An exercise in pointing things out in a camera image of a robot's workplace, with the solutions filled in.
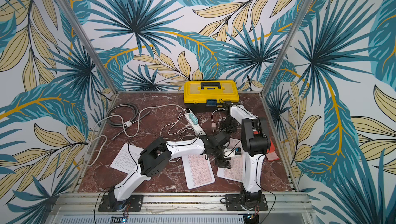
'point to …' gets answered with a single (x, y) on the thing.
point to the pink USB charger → (213, 124)
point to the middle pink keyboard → (197, 170)
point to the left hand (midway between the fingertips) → (228, 163)
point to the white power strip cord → (118, 118)
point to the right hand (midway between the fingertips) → (225, 133)
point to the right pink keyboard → (232, 150)
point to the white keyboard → (127, 160)
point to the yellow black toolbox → (208, 95)
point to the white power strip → (199, 130)
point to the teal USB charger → (193, 118)
